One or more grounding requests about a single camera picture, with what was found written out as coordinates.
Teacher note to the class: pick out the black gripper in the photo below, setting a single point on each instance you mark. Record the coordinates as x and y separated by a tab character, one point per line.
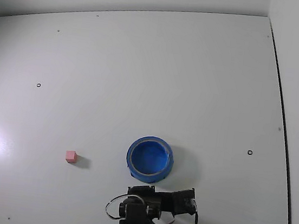
142	191

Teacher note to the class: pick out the small orange cube block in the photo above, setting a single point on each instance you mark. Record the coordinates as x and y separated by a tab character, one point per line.
71	156

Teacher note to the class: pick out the blue tape roll bin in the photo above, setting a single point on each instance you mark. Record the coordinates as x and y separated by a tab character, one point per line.
149	161

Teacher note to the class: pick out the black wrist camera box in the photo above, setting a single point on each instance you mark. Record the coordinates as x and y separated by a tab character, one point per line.
183	201

